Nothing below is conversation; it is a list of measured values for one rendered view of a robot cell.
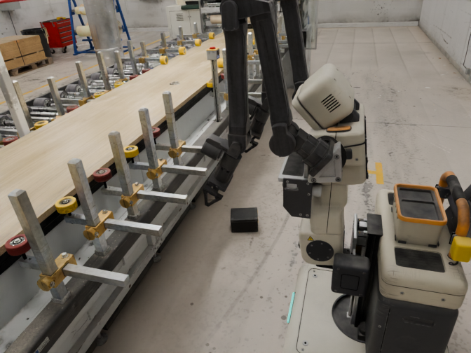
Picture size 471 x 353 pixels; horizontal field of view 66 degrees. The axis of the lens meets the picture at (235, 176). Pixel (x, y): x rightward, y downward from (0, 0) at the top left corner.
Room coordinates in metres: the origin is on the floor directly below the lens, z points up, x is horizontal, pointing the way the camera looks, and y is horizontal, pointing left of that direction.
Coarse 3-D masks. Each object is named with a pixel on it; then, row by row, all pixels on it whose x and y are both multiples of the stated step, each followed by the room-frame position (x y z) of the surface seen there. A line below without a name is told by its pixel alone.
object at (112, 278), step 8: (32, 256) 1.01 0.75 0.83; (24, 264) 0.99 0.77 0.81; (32, 264) 0.98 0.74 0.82; (72, 264) 0.96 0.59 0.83; (64, 272) 0.94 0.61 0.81; (72, 272) 0.92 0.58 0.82; (80, 272) 0.91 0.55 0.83; (88, 272) 0.91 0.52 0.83; (96, 272) 0.91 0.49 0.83; (104, 272) 0.91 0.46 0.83; (112, 272) 0.90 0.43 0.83; (96, 280) 0.90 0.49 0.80; (104, 280) 0.88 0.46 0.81; (112, 280) 0.87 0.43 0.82; (120, 280) 0.87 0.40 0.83; (128, 280) 0.88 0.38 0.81
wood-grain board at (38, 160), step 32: (192, 64) 3.59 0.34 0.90; (128, 96) 2.68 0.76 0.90; (160, 96) 2.63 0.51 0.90; (192, 96) 2.62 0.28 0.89; (64, 128) 2.09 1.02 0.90; (96, 128) 2.06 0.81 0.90; (128, 128) 2.02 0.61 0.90; (0, 160) 1.69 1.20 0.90; (32, 160) 1.66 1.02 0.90; (64, 160) 1.64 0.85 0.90; (96, 160) 1.61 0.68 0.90; (0, 192) 1.37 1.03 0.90; (32, 192) 1.35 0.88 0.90; (64, 192) 1.33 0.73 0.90; (0, 224) 1.12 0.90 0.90
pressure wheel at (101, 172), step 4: (104, 168) 1.51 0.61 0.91; (108, 168) 1.51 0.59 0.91; (96, 172) 1.48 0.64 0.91; (100, 172) 1.47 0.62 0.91; (104, 172) 1.47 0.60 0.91; (108, 172) 1.47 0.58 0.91; (96, 176) 1.44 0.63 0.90; (100, 176) 1.44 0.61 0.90; (104, 176) 1.45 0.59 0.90; (108, 176) 1.46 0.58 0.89; (96, 180) 1.45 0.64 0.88; (100, 180) 1.44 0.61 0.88; (104, 180) 1.44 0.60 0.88; (104, 184) 1.47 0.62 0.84
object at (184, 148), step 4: (156, 144) 1.94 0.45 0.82; (160, 144) 1.94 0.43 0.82; (164, 144) 1.94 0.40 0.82; (168, 144) 1.93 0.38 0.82; (156, 148) 1.93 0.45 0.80; (160, 148) 1.93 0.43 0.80; (164, 148) 1.92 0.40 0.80; (168, 148) 1.91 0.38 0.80; (184, 148) 1.88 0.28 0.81; (188, 148) 1.87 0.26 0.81; (192, 148) 1.86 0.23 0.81; (196, 148) 1.86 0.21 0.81; (200, 148) 1.85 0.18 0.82; (192, 152) 1.86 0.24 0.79; (196, 152) 1.86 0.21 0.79
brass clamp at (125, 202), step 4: (132, 184) 1.48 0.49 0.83; (140, 184) 1.47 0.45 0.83; (136, 188) 1.43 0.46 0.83; (140, 188) 1.45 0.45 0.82; (136, 192) 1.41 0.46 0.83; (124, 196) 1.38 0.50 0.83; (128, 196) 1.37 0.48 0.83; (132, 196) 1.38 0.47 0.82; (136, 196) 1.40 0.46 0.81; (120, 200) 1.36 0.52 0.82; (124, 200) 1.35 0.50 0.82; (128, 200) 1.35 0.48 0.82; (132, 200) 1.37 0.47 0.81; (136, 200) 1.40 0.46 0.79; (124, 204) 1.35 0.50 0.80; (128, 204) 1.35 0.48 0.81; (132, 204) 1.37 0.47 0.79
